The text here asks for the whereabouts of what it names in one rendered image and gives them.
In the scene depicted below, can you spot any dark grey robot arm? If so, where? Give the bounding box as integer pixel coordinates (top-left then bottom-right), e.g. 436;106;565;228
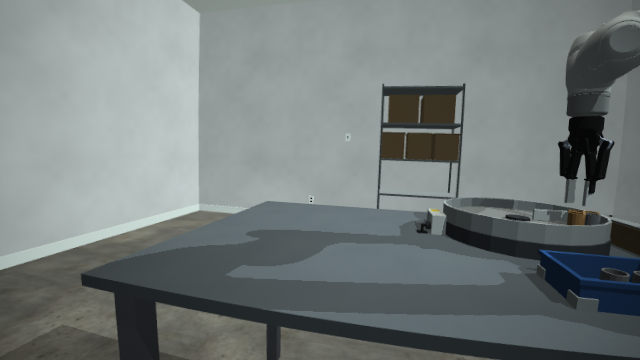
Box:
566;10;640;117

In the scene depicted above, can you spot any blue open crate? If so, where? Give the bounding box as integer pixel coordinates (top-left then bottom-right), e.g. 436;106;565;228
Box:
536;250;640;316

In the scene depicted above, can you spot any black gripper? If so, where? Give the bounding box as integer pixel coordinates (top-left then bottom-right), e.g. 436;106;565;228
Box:
558;115;615;206

